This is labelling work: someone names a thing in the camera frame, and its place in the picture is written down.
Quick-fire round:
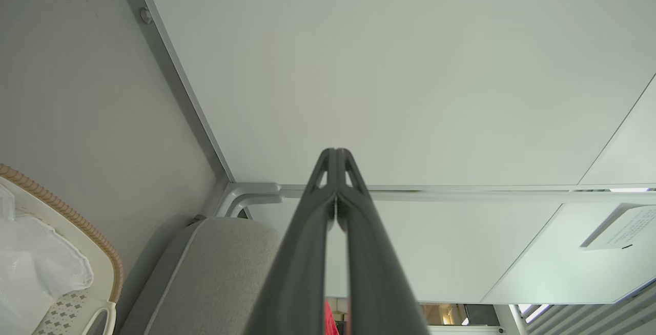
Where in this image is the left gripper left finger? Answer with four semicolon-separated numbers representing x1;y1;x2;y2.
245;148;338;335

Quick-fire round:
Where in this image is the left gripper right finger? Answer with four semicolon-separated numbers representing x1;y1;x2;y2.
337;148;431;335

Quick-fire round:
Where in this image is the red jersey with black lettering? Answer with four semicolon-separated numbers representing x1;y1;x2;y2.
324;299;340;335

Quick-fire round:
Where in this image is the grey fabric sofa seat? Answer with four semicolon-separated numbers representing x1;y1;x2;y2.
117;216;285;335

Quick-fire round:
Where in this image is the white basket with rattan rim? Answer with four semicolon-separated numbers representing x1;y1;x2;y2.
0;163;125;335

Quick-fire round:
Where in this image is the white paper sign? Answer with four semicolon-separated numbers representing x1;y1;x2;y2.
580;204;656;252

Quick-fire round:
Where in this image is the white garment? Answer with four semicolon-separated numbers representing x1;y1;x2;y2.
0;184;95;335

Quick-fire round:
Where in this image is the grey partition frame post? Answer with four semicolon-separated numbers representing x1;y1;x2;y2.
117;0;284;219

